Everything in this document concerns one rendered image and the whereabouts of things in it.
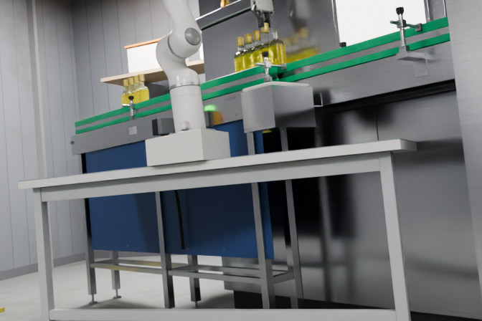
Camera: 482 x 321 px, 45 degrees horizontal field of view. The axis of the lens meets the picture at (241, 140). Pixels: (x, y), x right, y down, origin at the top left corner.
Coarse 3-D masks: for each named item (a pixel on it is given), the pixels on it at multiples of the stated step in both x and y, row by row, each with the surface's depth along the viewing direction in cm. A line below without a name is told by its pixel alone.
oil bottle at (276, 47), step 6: (270, 42) 255; (276, 42) 253; (282, 42) 255; (270, 48) 255; (276, 48) 252; (282, 48) 254; (270, 54) 255; (276, 54) 252; (282, 54) 254; (270, 60) 255; (276, 60) 252; (282, 60) 254
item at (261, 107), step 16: (256, 96) 217; (272, 96) 211; (288, 96) 217; (304, 96) 223; (320, 96) 230; (256, 112) 218; (272, 112) 211; (288, 112) 216; (304, 112) 222; (320, 112) 230; (256, 128) 218; (272, 128) 215; (288, 128) 222; (304, 128) 229
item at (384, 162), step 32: (320, 160) 200; (352, 160) 195; (384, 160) 190; (64, 192) 243; (96, 192) 237; (128, 192) 230; (384, 192) 190; (128, 320) 229; (160, 320) 223; (192, 320) 218; (224, 320) 212; (256, 320) 207; (288, 320) 203; (320, 320) 198; (352, 320) 194; (384, 320) 190
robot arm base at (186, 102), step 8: (176, 88) 223; (184, 88) 222; (192, 88) 223; (200, 88) 228; (176, 96) 223; (184, 96) 222; (192, 96) 222; (200, 96) 226; (176, 104) 223; (184, 104) 221; (192, 104) 222; (200, 104) 224; (176, 112) 223; (184, 112) 221; (192, 112) 221; (200, 112) 223; (176, 120) 223; (184, 120) 221; (192, 120) 221; (200, 120) 223; (176, 128) 223; (184, 128) 219; (192, 128) 220; (208, 128) 220
